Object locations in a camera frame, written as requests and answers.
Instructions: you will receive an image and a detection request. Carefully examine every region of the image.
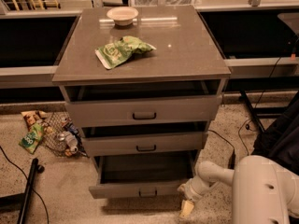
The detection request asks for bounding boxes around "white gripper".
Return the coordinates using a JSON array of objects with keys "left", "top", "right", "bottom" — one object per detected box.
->
[{"left": 178, "top": 175, "right": 212, "bottom": 218}]

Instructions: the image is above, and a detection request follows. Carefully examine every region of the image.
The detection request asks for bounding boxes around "grey bottom drawer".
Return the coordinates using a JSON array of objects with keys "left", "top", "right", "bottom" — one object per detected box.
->
[{"left": 89, "top": 150, "right": 197, "bottom": 199}]

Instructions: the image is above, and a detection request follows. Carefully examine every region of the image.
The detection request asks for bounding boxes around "grey drawer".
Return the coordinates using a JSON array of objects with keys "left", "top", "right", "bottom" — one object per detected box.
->
[
  {"left": 89, "top": 150, "right": 197, "bottom": 199},
  {"left": 65, "top": 80, "right": 221, "bottom": 128},
  {"left": 82, "top": 121, "right": 207, "bottom": 156}
]

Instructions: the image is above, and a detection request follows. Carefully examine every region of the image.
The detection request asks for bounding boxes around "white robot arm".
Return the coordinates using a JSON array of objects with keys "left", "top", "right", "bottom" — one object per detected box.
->
[{"left": 178, "top": 155, "right": 299, "bottom": 224}]

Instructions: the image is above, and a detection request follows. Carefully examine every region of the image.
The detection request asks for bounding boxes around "grey middle drawer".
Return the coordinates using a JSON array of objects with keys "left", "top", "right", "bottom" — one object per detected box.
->
[{"left": 82, "top": 121, "right": 207, "bottom": 156}]

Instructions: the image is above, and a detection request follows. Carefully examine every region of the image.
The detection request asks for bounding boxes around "grey top drawer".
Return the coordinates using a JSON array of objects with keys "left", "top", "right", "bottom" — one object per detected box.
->
[{"left": 65, "top": 80, "right": 221, "bottom": 128}]

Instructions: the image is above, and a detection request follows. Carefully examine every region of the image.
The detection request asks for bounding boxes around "grey drawer cabinet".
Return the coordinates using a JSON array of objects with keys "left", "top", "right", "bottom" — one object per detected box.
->
[{"left": 51, "top": 5, "right": 232, "bottom": 173}]

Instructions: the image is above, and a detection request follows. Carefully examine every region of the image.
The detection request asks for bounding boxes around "black power adapter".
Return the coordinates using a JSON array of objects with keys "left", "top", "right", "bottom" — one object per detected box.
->
[{"left": 228, "top": 150, "right": 235, "bottom": 169}]

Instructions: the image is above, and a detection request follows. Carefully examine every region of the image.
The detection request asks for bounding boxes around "black cloth cover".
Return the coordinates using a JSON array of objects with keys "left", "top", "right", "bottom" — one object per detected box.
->
[{"left": 252, "top": 95, "right": 299, "bottom": 175}]

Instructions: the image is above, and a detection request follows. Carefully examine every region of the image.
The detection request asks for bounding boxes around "plastic bottle in basket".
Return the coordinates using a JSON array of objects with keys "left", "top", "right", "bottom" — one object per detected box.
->
[{"left": 57, "top": 132, "right": 78, "bottom": 154}]

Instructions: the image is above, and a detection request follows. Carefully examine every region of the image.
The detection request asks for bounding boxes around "black stand leg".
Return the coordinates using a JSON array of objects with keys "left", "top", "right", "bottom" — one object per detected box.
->
[{"left": 0, "top": 158, "right": 40, "bottom": 224}]

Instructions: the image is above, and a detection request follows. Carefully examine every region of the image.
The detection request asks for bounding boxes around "green snack bag on floor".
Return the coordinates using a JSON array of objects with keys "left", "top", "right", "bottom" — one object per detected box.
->
[{"left": 19, "top": 123, "right": 44, "bottom": 154}]

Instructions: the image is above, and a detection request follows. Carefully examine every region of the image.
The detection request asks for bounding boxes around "green chip bag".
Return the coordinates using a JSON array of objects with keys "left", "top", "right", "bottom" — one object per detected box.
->
[{"left": 95, "top": 35, "right": 156, "bottom": 70}]

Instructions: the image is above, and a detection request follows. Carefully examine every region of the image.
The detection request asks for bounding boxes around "brown snack bag on floor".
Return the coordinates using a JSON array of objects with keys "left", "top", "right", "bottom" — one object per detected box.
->
[{"left": 21, "top": 110, "right": 48, "bottom": 129}]

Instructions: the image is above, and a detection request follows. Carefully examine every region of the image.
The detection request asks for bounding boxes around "white bowl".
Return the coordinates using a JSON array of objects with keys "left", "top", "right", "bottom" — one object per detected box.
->
[{"left": 107, "top": 7, "right": 138, "bottom": 26}]

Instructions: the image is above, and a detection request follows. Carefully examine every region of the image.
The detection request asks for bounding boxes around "wire mesh basket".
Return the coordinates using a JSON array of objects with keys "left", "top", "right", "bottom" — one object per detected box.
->
[{"left": 42, "top": 112, "right": 87, "bottom": 157}]

